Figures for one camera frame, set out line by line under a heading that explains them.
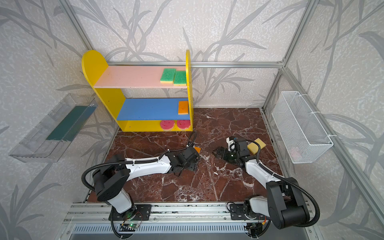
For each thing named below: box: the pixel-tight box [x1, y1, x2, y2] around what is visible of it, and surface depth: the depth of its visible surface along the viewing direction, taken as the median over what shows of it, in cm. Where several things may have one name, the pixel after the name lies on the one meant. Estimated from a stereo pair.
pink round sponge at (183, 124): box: [177, 120, 191, 129], surface depth 107 cm
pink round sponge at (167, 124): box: [160, 120, 175, 130], surface depth 107 cm
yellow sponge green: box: [173, 71, 187, 87], surface depth 77 cm
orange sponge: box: [178, 100, 189, 115], surface depth 101 cm
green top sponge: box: [160, 68, 176, 84], surface depth 80 cm
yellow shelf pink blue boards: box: [82, 50, 194, 132], surface depth 85 cm
